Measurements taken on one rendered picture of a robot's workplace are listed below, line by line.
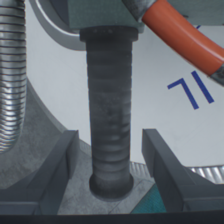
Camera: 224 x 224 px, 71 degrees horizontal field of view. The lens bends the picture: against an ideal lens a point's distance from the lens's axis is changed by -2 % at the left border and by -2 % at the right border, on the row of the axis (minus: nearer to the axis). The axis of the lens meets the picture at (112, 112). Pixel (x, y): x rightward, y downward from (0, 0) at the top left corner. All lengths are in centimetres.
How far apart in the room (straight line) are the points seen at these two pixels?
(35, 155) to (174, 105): 80
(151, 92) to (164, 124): 6
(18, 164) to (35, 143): 13
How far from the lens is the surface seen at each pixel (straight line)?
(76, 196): 107
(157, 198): 159
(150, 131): 16
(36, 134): 96
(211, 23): 20
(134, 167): 39
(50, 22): 53
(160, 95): 29
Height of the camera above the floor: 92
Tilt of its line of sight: 47 degrees down
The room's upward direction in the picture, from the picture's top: 70 degrees clockwise
